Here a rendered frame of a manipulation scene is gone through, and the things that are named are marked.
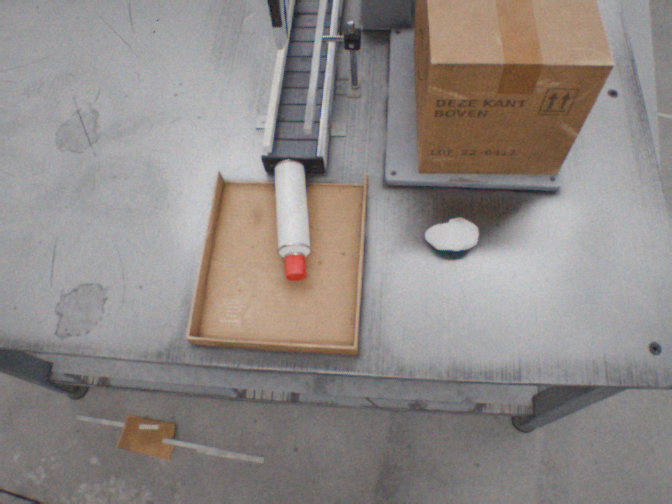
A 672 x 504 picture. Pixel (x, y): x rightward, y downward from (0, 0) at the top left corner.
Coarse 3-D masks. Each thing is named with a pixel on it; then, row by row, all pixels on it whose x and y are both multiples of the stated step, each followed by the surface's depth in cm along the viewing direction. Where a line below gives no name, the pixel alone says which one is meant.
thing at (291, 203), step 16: (288, 160) 93; (288, 176) 92; (304, 176) 94; (288, 192) 91; (304, 192) 92; (288, 208) 89; (304, 208) 91; (288, 224) 88; (304, 224) 89; (288, 240) 87; (304, 240) 88; (288, 256) 87; (304, 256) 88; (288, 272) 86; (304, 272) 87
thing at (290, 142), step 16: (304, 0) 110; (304, 16) 108; (304, 32) 106; (288, 48) 104; (304, 48) 104; (288, 64) 103; (304, 64) 102; (320, 64) 102; (288, 80) 101; (304, 80) 101; (320, 80) 101; (288, 96) 100; (304, 96) 99; (320, 96) 99; (288, 112) 98; (304, 112) 98; (320, 112) 98; (288, 128) 97; (288, 144) 95; (304, 144) 95
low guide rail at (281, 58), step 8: (288, 40) 103; (280, 56) 99; (280, 64) 98; (280, 72) 98; (280, 80) 97; (272, 88) 96; (280, 88) 98; (272, 96) 95; (272, 104) 95; (272, 112) 94; (272, 120) 93; (272, 128) 93; (264, 136) 92; (272, 136) 93; (264, 144) 91; (272, 144) 93
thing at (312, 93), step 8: (320, 0) 98; (320, 8) 97; (320, 16) 96; (320, 24) 95; (320, 32) 95; (320, 40) 94; (320, 48) 93; (320, 56) 93; (312, 64) 92; (312, 72) 91; (312, 80) 90; (312, 88) 90; (312, 96) 89; (312, 104) 88; (312, 112) 88; (312, 120) 87; (304, 128) 86; (312, 128) 88
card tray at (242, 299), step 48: (240, 192) 97; (336, 192) 96; (240, 240) 93; (336, 240) 92; (240, 288) 90; (288, 288) 89; (336, 288) 89; (192, 336) 85; (240, 336) 87; (288, 336) 86; (336, 336) 86
